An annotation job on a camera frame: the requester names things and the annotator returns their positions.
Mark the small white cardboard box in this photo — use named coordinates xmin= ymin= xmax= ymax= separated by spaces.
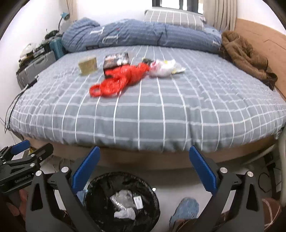
xmin=133 ymin=196 xmax=144 ymax=210

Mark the red plastic bag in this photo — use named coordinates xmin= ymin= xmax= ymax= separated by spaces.
xmin=89 ymin=62 xmax=150 ymax=97

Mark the yellow plastic food cup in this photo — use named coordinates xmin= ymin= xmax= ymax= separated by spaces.
xmin=78 ymin=57 xmax=97 ymax=75

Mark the clear bag with red print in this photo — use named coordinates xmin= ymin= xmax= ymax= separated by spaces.
xmin=148 ymin=59 xmax=182 ymax=78

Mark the yellow white snack wrapper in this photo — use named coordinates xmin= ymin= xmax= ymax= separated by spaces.
xmin=172 ymin=67 xmax=186 ymax=74

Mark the black trash bin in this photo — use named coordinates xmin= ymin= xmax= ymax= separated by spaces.
xmin=83 ymin=172 xmax=161 ymax=231

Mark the blue slipper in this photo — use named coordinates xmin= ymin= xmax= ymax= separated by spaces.
xmin=169 ymin=197 xmax=199 ymax=229

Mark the grey checked bed sheet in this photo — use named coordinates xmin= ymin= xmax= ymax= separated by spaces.
xmin=10 ymin=46 xmax=285 ymax=152

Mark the grey suitcase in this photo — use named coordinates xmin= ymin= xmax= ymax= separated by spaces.
xmin=16 ymin=51 xmax=56 ymax=89

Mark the dark cookie box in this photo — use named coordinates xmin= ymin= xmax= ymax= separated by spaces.
xmin=103 ymin=52 xmax=130 ymax=78

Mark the black snack wrapper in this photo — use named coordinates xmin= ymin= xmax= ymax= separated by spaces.
xmin=142 ymin=57 xmax=154 ymax=66

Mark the brown fleece jacket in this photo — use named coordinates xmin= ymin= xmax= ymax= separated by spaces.
xmin=220 ymin=31 xmax=278 ymax=90

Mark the blue striped duvet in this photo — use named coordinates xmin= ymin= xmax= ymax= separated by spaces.
xmin=61 ymin=18 xmax=222 ymax=53

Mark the blue desk lamp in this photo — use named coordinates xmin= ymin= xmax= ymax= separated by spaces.
xmin=58 ymin=12 xmax=70 ymax=31

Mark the wooden headboard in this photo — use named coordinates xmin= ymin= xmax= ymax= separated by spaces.
xmin=235 ymin=18 xmax=286 ymax=98

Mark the grey checked pillow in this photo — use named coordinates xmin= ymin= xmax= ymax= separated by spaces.
xmin=144 ymin=9 xmax=206 ymax=31

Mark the beige curtain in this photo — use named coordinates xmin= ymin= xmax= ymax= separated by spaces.
xmin=203 ymin=0 xmax=237 ymax=31

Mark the dark framed window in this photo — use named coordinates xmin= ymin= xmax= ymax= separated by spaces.
xmin=152 ymin=0 xmax=204 ymax=14

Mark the black charger with cable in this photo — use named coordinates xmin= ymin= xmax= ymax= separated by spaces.
xmin=4 ymin=75 xmax=39 ymax=133

